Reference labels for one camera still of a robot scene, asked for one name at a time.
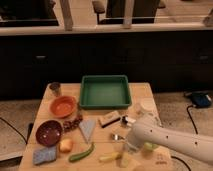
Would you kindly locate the dark maroon bowl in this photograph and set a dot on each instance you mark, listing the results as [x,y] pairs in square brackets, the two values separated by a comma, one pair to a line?
[49,133]

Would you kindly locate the small dark metal cup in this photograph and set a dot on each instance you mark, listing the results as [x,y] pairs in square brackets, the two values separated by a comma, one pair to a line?
[55,87]

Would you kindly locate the green chili pepper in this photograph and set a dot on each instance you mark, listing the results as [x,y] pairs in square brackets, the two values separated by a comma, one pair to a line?
[79,156]

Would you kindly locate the green plastic tray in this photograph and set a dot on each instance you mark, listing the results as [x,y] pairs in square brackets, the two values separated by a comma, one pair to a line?
[99,92]

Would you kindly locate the orange bowl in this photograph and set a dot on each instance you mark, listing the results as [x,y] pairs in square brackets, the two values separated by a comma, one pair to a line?
[63,106]

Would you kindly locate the small yellow apple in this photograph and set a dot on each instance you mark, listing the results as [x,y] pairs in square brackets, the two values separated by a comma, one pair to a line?
[66,145]

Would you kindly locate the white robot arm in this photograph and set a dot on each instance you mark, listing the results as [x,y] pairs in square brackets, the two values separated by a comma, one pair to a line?
[147,129]

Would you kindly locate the grey triangular cloth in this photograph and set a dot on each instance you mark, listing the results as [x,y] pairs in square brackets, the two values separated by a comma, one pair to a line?
[87,127]

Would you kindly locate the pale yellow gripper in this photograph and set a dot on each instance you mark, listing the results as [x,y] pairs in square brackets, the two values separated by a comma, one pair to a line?
[128,160]

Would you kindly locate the blue floor device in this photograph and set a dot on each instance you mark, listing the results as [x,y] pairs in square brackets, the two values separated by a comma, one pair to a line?
[201,100]

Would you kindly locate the green cup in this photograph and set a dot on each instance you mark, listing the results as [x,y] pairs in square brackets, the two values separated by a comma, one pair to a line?
[150,146]

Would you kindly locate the blue sponge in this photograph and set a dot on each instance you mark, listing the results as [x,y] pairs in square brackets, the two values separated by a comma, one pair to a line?
[44,155]

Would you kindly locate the black-edged scrub brush block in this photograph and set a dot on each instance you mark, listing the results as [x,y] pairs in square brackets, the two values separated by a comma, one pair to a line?
[109,118]

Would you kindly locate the white-handled kitchen tool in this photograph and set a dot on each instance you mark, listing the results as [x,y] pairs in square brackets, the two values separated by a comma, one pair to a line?
[127,121]

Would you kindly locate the yellow banana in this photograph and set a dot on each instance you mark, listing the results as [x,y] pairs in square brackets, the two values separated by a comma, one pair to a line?
[109,157]

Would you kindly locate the silver fork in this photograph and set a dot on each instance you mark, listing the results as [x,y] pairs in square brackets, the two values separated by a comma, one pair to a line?
[116,137]

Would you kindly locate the brown grape bunch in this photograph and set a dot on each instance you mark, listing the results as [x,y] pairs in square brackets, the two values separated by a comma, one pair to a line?
[72,125]

